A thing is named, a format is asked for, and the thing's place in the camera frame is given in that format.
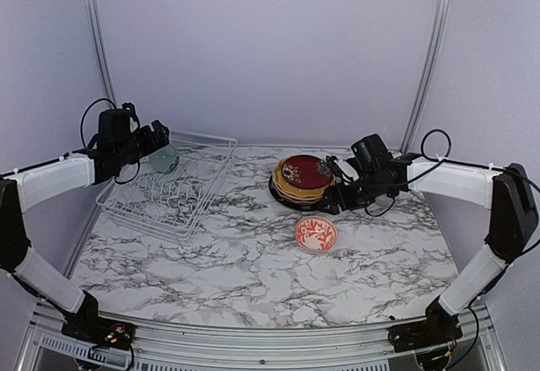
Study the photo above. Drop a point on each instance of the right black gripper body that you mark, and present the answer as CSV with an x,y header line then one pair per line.
x,y
362,196

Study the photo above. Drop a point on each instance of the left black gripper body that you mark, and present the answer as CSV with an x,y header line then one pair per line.
x,y
129,152

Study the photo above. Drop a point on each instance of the white red patterned bowl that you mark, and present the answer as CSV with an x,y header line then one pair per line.
x,y
315,234

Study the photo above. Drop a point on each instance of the pink bear plate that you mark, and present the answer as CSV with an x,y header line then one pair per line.
x,y
295,199

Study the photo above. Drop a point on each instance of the mauve polka dot plate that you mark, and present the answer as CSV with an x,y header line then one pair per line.
x,y
282,199

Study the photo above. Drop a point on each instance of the dark red floral plate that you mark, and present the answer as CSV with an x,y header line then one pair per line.
x,y
306,172

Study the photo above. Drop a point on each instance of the black rimmed cream plate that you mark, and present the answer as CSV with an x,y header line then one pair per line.
x,y
292,206

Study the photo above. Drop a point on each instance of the pale green glass bowl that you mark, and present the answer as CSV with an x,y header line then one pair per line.
x,y
165,160

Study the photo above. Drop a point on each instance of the yellow polka dot plate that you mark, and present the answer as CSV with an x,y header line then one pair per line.
x,y
280,182

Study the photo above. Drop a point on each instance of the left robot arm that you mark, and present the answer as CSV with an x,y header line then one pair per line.
x,y
23,189

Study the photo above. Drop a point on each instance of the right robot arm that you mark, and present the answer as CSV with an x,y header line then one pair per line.
x,y
506,192

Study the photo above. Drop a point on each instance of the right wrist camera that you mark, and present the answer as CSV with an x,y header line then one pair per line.
x,y
341,169

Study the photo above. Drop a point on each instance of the white wire dish rack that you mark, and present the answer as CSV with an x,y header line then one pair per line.
x,y
171,206

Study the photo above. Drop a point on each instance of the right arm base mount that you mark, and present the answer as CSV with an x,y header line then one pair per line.
x,y
422,334

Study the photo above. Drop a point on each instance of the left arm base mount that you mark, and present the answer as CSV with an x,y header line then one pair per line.
x,y
101,333

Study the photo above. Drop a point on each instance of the aluminium front rail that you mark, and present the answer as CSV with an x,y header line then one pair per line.
x,y
158,345

